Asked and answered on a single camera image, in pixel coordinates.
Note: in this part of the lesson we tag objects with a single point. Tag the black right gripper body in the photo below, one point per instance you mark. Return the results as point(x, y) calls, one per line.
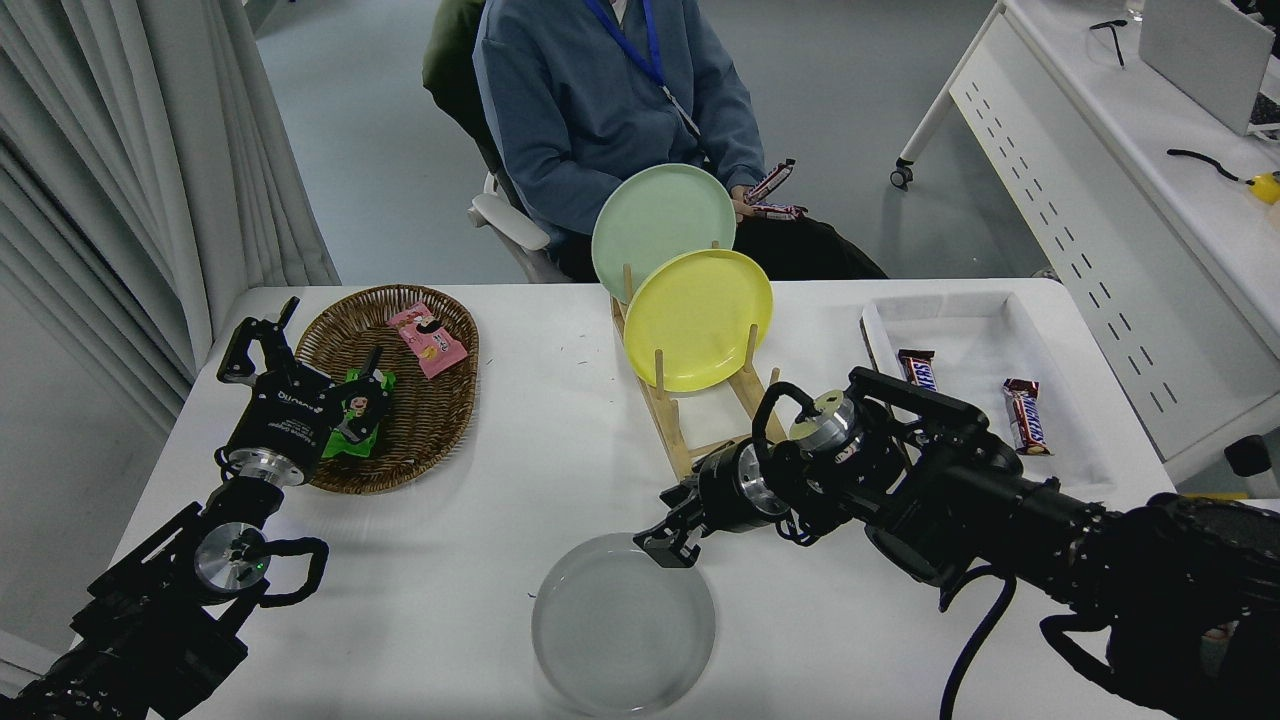
point(722, 490)

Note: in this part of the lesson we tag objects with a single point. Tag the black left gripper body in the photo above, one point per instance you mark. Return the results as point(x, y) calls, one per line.
point(285, 415)

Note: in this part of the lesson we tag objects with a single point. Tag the grey plate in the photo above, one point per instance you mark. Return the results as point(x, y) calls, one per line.
point(620, 630)

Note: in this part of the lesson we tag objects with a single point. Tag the brown snack bar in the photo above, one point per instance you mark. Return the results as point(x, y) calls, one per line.
point(780, 211)
point(770, 180)

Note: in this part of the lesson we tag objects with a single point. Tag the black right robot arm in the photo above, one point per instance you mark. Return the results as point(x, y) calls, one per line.
point(1000, 500)

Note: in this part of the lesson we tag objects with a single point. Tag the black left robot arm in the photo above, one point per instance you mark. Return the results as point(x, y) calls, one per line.
point(150, 620)

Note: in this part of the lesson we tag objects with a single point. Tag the wooden plate rack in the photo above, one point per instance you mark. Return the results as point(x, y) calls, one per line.
point(680, 450)

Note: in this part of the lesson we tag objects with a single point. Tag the yellow plate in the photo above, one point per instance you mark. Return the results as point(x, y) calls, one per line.
point(700, 320)

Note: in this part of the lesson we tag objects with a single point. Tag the pale green plate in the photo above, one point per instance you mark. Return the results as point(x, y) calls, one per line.
point(650, 220)

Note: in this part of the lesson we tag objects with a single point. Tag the person's hand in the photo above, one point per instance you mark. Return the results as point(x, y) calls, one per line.
point(743, 200)

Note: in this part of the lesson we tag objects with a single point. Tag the green snack packet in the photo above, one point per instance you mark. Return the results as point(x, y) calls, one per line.
point(333, 443)

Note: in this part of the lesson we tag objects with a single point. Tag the brown wicker basket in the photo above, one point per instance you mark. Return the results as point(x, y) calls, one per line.
point(430, 430)

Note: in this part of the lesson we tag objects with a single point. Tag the pink snack packet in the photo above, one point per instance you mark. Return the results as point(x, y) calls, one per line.
point(437, 352)

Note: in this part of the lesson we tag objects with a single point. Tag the green and white chair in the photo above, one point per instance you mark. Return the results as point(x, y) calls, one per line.
point(510, 225)

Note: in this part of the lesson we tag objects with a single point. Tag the brown snickers bar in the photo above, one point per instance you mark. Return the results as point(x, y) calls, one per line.
point(1028, 418)
point(917, 368)

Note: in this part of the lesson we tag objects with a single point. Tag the grey curtain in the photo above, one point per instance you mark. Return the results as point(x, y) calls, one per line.
point(100, 150)

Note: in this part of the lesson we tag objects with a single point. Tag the white lined cork tray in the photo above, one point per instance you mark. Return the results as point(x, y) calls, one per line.
point(970, 330)

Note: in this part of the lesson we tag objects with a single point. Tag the person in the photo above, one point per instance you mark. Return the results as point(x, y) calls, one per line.
point(590, 100)

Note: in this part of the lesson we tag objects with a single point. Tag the white perforated desk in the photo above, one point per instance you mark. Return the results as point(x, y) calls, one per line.
point(1100, 150)

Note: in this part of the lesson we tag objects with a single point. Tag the black glasses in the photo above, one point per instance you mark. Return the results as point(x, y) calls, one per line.
point(1114, 40)

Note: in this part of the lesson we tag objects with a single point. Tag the yellow round object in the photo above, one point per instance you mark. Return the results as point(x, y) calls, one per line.
point(1266, 187)

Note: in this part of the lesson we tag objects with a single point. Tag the silver laptop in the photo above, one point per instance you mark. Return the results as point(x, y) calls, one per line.
point(1200, 50)

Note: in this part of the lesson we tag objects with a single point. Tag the black and white post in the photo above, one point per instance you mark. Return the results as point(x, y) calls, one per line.
point(1250, 460)

